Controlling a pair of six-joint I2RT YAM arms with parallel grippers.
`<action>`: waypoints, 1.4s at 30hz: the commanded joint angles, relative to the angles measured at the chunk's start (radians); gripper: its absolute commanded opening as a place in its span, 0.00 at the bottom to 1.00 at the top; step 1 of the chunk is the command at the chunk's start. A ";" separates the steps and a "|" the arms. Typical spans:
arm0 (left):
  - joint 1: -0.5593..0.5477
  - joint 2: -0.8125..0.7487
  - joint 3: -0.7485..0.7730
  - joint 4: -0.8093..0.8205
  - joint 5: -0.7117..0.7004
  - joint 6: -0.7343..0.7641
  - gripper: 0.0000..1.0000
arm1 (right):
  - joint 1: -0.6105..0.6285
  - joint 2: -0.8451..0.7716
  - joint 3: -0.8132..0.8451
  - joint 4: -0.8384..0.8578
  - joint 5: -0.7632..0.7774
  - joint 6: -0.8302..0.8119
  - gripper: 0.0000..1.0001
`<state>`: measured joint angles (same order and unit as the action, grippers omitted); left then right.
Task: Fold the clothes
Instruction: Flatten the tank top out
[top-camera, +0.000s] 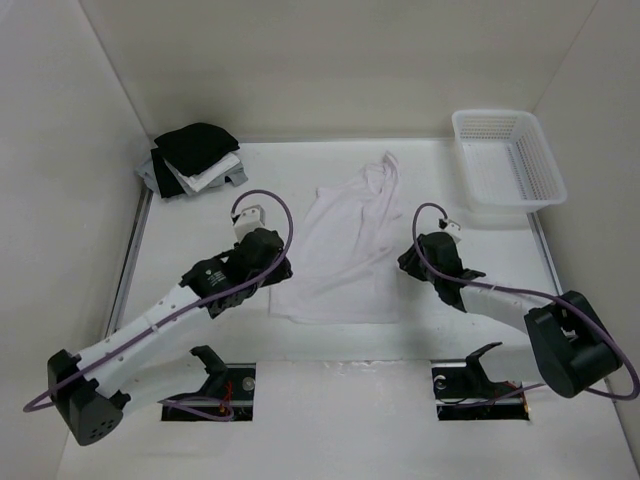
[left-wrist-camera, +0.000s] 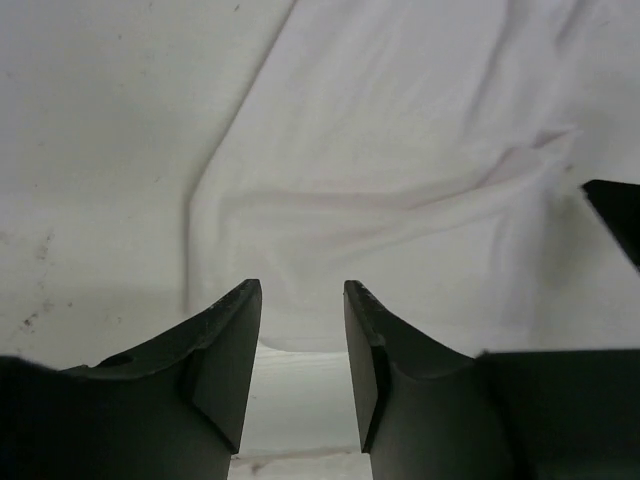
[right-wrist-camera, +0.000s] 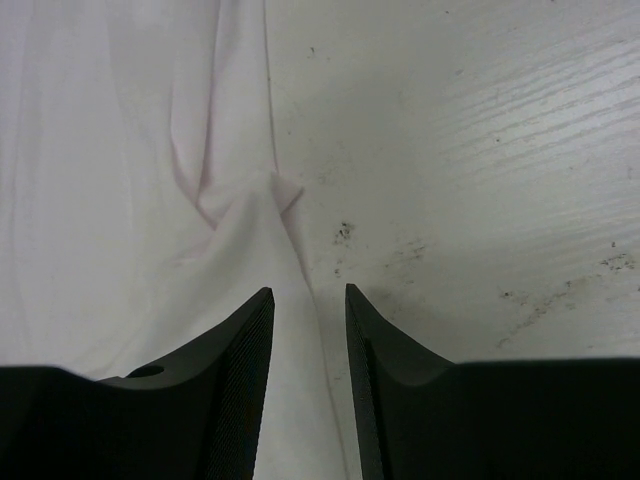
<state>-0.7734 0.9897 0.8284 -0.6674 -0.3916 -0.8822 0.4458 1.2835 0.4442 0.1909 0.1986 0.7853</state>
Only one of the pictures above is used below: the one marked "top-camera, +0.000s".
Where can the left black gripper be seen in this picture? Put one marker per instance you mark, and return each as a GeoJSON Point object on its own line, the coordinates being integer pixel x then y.
{"type": "Point", "coordinates": [279, 273]}

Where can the white folded tank top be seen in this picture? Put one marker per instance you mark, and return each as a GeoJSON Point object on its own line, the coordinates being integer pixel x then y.
{"type": "Point", "coordinates": [198, 182]}

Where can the grey folded tank top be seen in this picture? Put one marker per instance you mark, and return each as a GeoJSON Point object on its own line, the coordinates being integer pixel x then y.
{"type": "Point", "coordinates": [235, 176]}

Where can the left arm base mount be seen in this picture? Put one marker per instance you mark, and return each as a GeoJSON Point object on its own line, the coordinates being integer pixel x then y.
{"type": "Point", "coordinates": [227, 400]}

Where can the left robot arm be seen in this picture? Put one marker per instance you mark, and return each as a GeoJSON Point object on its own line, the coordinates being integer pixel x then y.
{"type": "Point", "coordinates": [95, 389]}

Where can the white tank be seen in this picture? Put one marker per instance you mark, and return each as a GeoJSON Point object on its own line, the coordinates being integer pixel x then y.
{"type": "Point", "coordinates": [342, 254]}
{"type": "Point", "coordinates": [198, 182]}

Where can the black folded tank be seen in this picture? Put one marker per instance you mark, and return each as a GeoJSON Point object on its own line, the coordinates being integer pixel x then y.
{"type": "Point", "coordinates": [196, 147]}
{"type": "Point", "coordinates": [168, 185]}

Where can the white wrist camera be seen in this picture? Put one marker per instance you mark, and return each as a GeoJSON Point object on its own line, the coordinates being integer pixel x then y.
{"type": "Point", "coordinates": [248, 220]}
{"type": "Point", "coordinates": [451, 228]}

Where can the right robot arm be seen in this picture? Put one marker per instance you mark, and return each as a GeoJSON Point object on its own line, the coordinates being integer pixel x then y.
{"type": "Point", "coordinates": [570, 357]}

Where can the white plastic basket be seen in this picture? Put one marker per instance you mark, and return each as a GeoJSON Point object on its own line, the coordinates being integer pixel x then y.
{"type": "Point", "coordinates": [506, 163]}

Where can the lower black folded tank top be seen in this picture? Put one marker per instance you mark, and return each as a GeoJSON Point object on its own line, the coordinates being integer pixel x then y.
{"type": "Point", "coordinates": [168, 185]}

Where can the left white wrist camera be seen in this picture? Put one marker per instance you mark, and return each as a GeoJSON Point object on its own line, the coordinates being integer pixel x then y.
{"type": "Point", "coordinates": [248, 220]}

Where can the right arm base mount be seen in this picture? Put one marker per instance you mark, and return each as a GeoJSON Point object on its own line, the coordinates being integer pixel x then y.
{"type": "Point", "coordinates": [463, 393]}

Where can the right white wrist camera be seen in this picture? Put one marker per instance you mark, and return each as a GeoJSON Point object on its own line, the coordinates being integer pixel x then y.
{"type": "Point", "coordinates": [451, 228]}

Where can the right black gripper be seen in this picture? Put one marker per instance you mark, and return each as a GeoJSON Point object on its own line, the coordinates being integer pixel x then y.
{"type": "Point", "coordinates": [408, 262]}

